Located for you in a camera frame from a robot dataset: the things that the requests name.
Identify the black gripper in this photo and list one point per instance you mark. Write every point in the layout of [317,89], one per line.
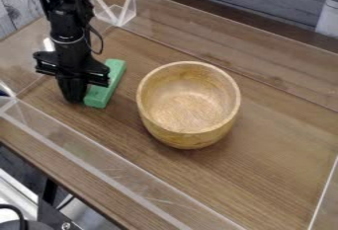
[72,62]

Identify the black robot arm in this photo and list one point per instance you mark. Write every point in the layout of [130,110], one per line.
[70,18]

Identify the brown wooden bowl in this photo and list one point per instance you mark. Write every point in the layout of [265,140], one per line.
[189,102]

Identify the clear acrylic corner bracket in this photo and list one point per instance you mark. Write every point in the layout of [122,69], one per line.
[113,14]

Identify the clear acrylic front wall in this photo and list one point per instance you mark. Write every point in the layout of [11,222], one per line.
[98,151]

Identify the black metal bracket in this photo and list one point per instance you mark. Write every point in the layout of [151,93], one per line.
[54,220]

